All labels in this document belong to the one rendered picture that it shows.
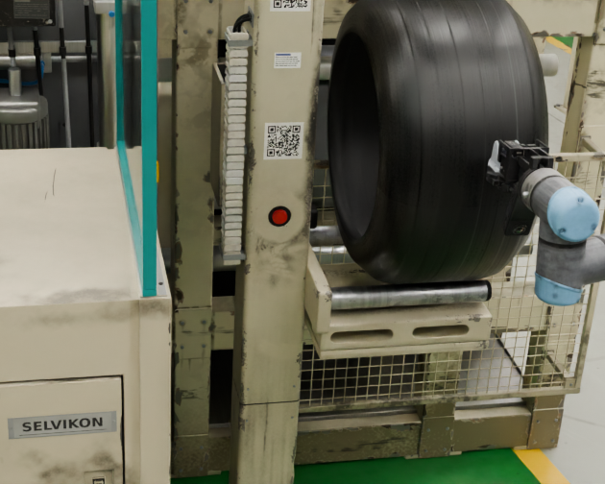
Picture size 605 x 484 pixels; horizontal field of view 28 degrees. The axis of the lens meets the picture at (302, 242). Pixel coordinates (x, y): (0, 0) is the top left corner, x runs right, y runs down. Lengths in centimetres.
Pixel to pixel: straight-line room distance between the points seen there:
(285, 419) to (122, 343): 99
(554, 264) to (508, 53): 49
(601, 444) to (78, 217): 221
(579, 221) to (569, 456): 183
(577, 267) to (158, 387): 68
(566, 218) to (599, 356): 230
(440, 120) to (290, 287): 51
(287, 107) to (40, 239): 66
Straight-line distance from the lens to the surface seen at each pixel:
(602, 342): 423
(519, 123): 222
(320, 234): 264
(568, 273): 193
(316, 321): 237
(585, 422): 380
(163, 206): 317
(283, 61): 225
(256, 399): 258
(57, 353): 168
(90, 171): 204
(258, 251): 239
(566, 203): 187
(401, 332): 244
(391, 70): 221
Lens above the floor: 207
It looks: 26 degrees down
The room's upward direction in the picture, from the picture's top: 3 degrees clockwise
